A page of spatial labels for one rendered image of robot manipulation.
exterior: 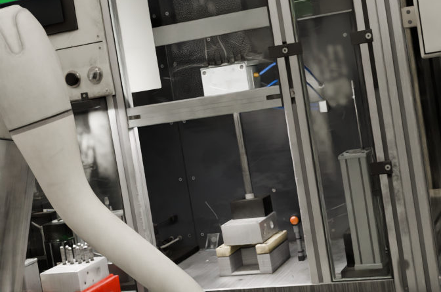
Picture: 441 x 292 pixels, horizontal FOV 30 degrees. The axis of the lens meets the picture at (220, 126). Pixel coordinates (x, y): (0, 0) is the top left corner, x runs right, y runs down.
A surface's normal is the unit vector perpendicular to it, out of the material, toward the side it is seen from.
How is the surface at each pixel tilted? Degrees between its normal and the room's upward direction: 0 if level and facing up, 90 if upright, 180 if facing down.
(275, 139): 90
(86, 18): 90
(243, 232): 90
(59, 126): 97
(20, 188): 98
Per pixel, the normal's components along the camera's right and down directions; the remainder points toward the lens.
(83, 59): -0.36, 0.11
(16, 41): 0.23, -0.22
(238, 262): 0.92, -0.13
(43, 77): 0.64, -0.17
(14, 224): 0.69, 0.07
